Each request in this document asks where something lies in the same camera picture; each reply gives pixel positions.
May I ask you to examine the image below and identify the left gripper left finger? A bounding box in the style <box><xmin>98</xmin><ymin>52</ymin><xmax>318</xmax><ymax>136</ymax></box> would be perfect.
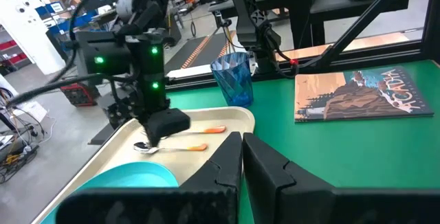
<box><xmin>178</xmin><ymin>131</ymin><xmax>243</xmax><ymax>192</ymax></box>

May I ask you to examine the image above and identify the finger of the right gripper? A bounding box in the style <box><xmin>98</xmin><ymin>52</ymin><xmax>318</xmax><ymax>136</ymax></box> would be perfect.
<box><xmin>144</xmin><ymin>109</ymin><xmax>192</xmax><ymax>148</ymax></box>

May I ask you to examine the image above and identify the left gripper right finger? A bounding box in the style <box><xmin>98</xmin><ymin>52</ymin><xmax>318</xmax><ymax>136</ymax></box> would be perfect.
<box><xmin>242</xmin><ymin>133</ymin><xmax>336</xmax><ymax>224</ymax></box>

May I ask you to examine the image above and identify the orange-handled metal spoon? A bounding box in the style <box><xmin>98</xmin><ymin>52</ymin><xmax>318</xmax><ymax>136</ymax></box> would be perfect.
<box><xmin>133</xmin><ymin>141</ymin><xmax>209</xmax><ymax>155</ymax></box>

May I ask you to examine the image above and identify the orange-handled metal fork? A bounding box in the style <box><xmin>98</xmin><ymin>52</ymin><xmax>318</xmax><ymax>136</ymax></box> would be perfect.
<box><xmin>161</xmin><ymin>125</ymin><xmax>227</xmax><ymax>139</ymax></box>

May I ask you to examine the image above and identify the teal round plate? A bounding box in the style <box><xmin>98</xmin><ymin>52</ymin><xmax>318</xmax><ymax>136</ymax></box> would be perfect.
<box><xmin>41</xmin><ymin>161</ymin><xmax>179</xmax><ymax>224</ymax></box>

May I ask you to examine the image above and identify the beige plastic tray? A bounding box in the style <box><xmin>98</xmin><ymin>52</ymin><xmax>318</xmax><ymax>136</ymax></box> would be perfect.
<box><xmin>32</xmin><ymin>106</ymin><xmax>256</xmax><ymax>224</ymax></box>

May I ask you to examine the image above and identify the blue faceted plastic cup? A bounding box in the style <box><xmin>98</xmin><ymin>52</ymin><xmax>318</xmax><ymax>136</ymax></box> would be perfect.
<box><xmin>210</xmin><ymin>52</ymin><xmax>254</xmax><ymax>108</ymax></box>

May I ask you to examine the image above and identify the red and black floor box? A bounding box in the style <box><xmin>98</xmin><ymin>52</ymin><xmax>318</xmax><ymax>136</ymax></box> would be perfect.
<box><xmin>60</xmin><ymin>82</ymin><xmax>99</xmax><ymax>107</ymax></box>

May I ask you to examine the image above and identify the black hazard-striped floor mat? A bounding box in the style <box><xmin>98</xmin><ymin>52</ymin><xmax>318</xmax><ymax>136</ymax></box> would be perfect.
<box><xmin>181</xmin><ymin>31</ymin><xmax>238</xmax><ymax>70</ymax></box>
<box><xmin>164</xmin><ymin>34</ymin><xmax>207</xmax><ymax>76</ymax></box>

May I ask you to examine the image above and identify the white pillar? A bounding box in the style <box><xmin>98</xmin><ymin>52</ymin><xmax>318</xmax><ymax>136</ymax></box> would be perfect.
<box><xmin>0</xmin><ymin>0</ymin><xmax>67</xmax><ymax>76</ymax></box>

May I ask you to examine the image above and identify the Acadia picture book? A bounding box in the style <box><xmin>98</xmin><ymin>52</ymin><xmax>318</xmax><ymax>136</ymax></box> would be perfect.
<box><xmin>294</xmin><ymin>66</ymin><xmax>435</xmax><ymax>123</ymax></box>

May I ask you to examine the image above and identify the shelf with red bins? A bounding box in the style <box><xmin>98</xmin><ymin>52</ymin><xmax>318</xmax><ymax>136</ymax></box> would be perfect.
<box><xmin>0</xmin><ymin>39</ymin><xmax>22</xmax><ymax>67</ymax></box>

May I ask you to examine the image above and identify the black keyboard table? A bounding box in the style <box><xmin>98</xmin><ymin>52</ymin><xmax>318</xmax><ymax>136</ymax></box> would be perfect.
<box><xmin>310</xmin><ymin>0</ymin><xmax>432</xmax><ymax>46</ymax></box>

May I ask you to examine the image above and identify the black diagonal support bar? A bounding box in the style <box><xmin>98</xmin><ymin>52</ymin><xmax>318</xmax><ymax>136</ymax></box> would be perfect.
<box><xmin>318</xmin><ymin>0</ymin><xmax>419</xmax><ymax>69</ymax></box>

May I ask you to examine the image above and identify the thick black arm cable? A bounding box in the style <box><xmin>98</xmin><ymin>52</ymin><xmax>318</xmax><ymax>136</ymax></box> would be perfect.
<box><xmin>5</xmin><ymin>74</ymin><xmax>138</xmax><ymax>109</ymax></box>

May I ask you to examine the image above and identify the yellow floor cable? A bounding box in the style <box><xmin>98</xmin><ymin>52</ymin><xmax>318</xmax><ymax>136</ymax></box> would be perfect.
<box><xmin>221</xmin><ymin>24</ymin><xmax>240</xmax><ymax>55</ymax></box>

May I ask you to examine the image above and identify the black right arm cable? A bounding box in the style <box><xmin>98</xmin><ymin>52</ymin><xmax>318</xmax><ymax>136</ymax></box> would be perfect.
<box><xmin>68</xmin><ymin>0</ymin><xmax>144</xmax><ymax>52</ymax></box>

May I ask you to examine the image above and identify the mixed floor cable tangle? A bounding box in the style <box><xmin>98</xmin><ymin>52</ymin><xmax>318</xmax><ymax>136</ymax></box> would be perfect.
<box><xmin>0</xmin><ymin>86</ymin><xmax>58</xmax><ymax>184</ymax></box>

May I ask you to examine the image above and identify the black aluminium rig frame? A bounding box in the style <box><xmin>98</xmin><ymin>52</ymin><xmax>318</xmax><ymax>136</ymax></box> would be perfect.
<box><xmin>164</xmin><ymin>0</ymin><xmax>440</xmax><ymax>91</ymax></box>

